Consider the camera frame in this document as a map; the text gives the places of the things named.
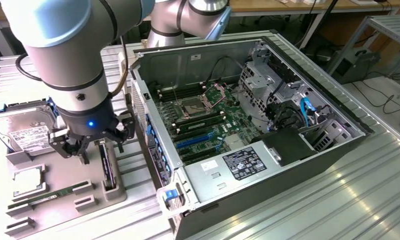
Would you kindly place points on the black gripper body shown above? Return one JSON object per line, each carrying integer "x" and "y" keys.
{"x": 86, "y": 120}

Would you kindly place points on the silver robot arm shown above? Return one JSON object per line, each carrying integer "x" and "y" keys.
{"x": 66, "y": 50}

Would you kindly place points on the grey parts rack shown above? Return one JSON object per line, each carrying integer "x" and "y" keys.
{"x": 66, "y": 180}

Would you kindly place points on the black RAM stick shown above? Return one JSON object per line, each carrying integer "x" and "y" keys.
{"x": 106, "y": 165}

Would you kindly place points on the hard disk drive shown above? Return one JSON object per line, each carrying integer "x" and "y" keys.
{"x": 19, "y": 130}

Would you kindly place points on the silver CPU chip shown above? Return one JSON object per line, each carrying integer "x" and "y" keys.
{"x": 27, "y": 180}

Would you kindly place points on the socket locking lever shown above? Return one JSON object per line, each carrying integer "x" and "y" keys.
{"x": 176, "y": 92}

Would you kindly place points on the blue expansion slot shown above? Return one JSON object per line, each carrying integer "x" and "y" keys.
{"x": 190, "y": 140}

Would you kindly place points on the green RAM stick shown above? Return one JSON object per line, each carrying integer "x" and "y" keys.
{"x": 46, "y": 196}

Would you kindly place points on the CPU socket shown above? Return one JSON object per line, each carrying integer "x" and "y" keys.
{"x": 190, "y": 107}

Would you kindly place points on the installed RAM stick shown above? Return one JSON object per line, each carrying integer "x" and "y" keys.
{"x": 200, "y": 123}

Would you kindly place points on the green motherboard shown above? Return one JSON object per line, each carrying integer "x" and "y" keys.
{"x": 226, "y": 125}

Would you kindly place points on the metal socket cover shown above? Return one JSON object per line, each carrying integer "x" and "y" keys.
{"x": 216, "y": 91}

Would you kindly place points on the blue case latch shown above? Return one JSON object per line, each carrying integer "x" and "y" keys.
{"x": 169, "y": 195}

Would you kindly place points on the grey power supply unit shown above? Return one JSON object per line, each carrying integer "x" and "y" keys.
{"x": 216, "y": 175}

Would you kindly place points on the metal disk bay cage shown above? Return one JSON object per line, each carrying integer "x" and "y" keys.
{"x": 256, "y": 80}

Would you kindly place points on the open black PC case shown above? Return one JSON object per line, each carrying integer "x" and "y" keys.
{"x": 286, "y": 180}

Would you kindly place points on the wooden desk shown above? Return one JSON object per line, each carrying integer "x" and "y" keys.
{"x": 286, "y": 5}

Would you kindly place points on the black box on floor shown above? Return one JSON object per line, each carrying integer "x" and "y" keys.
{"x": 356, "y": 65}

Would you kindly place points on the grey metal shelf frame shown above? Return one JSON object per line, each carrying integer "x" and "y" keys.
{"x": 389, "y": 27}

